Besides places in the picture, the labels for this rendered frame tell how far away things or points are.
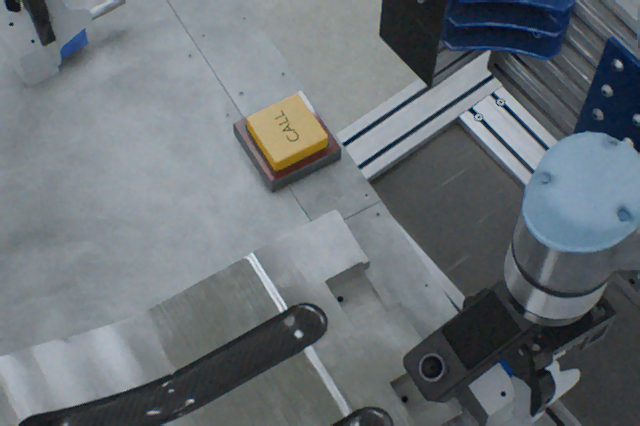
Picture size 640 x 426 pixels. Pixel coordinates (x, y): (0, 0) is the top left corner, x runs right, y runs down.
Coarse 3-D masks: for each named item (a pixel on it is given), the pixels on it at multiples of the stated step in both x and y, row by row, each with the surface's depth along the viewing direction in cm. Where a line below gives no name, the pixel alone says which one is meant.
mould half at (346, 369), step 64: (256, 256) 115; (320, 256) 115; (128, 320) 112; (192, 320) 112; (256, 320) 112; (384, 320) 112; (0, 384) 104; (64, 384) 106; (128, 384) 108; (256, 384) 110; (320, 384) 110; (384, 384) 109
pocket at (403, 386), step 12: (396, 384) 111; (408, 384) 112; (408, 396) 112; (420, 396) 112; (408, 408) 111; (420, 408) 111; (432, 408) 111; (444, 408) 111; (456, 408) 110; (420, 420) 111; (432, 420) 111; (444, 420) 111
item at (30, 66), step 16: (112, 0) 134; (16, 16) 131; (96, 16) 134; (0, 32) 130; (16, 32) 130; (80, 32) 132; (16, 48) 129; (32, 48) 129; (64, 48) 132; (16, 64) 131; (32, 64) 130; (48, 64) 132; (32, 80) 132
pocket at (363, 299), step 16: (352, 272) 116; (368, 272) 116; (336, 288) 116; (352, 288) 116; (368, 288) 116; (352, 304) 116; (368, 304) 116; (384, 304) 115; (352, 320) 115; (368, 320) 115
